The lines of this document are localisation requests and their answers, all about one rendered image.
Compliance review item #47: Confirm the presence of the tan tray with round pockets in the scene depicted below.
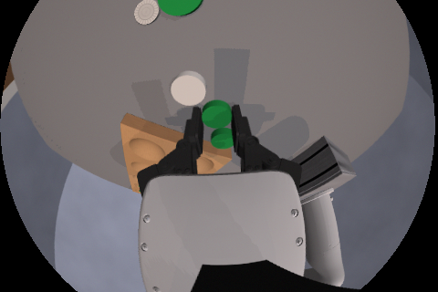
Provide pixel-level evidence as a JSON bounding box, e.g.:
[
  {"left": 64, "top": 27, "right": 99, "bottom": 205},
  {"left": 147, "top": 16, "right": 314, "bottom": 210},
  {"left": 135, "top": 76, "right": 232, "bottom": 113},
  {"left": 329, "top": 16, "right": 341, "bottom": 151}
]
[{"left": 120, "top": 113, "right": 232, "bottom": 193}]

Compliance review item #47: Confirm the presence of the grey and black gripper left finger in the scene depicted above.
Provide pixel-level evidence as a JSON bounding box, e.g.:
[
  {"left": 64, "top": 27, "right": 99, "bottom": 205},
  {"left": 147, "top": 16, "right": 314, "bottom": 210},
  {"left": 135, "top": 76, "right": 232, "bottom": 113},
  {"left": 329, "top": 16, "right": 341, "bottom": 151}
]
[{"left": 137, "top": 107, "right": 203, "bottom": 197}]

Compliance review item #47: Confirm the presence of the white disc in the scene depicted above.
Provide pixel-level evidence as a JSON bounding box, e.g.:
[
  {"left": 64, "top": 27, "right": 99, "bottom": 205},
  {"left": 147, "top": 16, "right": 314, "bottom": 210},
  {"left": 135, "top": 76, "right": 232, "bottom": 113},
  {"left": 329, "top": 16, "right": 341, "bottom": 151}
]
[{"left": 171, "top": 71, "right": 206, "bottom": 106}]

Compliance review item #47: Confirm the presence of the beige round disc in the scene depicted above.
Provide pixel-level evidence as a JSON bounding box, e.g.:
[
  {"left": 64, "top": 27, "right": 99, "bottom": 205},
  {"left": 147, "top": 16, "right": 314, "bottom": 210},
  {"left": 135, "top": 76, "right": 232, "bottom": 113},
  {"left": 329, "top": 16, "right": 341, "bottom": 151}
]
[{"left": 134, "top": 0, "right": 161, "bottom": 25}]

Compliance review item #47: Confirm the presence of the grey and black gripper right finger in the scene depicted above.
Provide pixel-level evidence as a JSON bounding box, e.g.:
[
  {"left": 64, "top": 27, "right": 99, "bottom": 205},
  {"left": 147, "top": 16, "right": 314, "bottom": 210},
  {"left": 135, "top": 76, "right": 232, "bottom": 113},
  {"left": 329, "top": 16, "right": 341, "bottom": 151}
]
[{"left": 231, "top": 105, "right": 302, "bottom": 192}]

